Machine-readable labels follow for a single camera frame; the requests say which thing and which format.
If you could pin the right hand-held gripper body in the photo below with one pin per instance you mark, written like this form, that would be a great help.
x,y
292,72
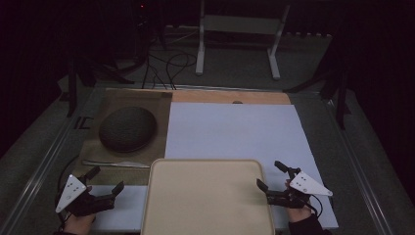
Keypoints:
x,y
306,186

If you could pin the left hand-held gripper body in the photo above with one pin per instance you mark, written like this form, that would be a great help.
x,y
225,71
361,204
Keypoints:
x,y
72,191

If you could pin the person's right hand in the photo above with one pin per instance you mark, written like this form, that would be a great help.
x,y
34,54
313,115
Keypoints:
x,y
298,214

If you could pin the person's left hand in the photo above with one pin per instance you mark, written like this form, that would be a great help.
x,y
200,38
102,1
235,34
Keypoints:
x,y
78,224

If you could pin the silver table knife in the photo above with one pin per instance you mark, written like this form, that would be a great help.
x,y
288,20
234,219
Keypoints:
x,y
114,163

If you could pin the dark round bowl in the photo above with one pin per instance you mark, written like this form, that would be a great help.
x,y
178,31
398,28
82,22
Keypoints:
x,y
128,129

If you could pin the beige plastic tray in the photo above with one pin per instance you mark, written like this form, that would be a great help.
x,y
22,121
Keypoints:
x,y
205,196

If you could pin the dark tripod stand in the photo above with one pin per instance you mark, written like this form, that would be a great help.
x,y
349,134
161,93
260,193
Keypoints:
x,y
341,104
72,94

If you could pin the brown placemat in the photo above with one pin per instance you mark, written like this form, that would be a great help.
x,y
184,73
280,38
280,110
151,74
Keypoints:
x,y
130,98

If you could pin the white metal stand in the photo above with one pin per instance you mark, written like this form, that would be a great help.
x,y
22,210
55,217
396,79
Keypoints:
x,y
239,24

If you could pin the metal floor rail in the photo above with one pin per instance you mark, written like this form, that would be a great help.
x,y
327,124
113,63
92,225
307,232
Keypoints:
x,y
362,182
36,176

